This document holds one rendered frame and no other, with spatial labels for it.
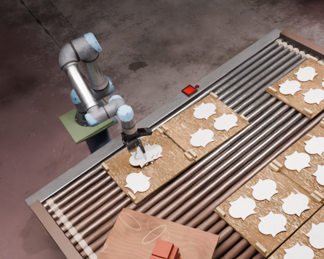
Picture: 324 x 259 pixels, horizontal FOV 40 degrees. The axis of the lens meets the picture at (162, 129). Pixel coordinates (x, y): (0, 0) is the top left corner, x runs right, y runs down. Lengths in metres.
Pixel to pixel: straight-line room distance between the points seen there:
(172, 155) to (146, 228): 0.53
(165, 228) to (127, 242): 0.19
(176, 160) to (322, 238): 0.86
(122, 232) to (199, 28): 3.22
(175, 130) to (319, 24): 2.73
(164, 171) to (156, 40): 2.66
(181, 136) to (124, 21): 2.89
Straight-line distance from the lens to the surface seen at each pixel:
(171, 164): 2.48
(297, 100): 2.79
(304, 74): 2.96
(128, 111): 2.20
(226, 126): 2.62
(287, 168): 2.44
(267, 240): 2.22
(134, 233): 2.16
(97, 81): 2.68
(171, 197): 2.38
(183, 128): 2.65
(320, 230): 2.26
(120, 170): 2.52
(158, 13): 5.33
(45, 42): 5.35
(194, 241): 2.10
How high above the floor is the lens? 2.90
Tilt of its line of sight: 47 degrees down
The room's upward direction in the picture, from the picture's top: 12 degrees counter-clockwise
